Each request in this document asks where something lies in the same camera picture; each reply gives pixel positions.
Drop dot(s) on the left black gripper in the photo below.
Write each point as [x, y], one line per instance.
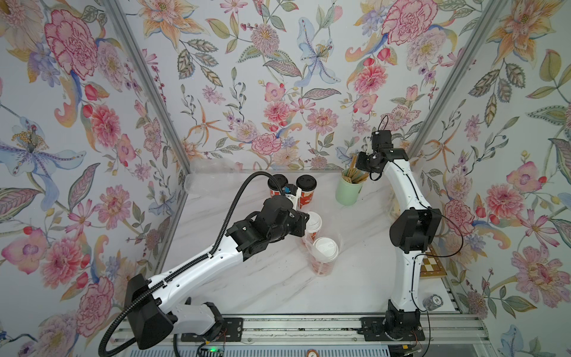
[299, 226]

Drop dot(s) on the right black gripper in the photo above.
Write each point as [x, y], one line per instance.
[360, 163]

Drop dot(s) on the red cup white lid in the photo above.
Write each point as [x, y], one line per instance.
[323, 255]
[313, 226]

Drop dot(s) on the red cup black lid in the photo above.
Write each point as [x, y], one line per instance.
[307, 184]
[277, 182]

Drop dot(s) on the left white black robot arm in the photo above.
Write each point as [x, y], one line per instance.
[160, 305]

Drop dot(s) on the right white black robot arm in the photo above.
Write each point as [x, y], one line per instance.
[411, 233]

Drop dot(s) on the stack of clear bags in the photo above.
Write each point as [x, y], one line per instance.
[209, 180]

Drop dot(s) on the green straw holder cup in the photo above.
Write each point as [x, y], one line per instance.
[347, 192]

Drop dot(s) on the wooden chessboard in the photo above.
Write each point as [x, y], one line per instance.
[432, 266]

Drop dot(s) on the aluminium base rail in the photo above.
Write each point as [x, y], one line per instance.
[349, 329]

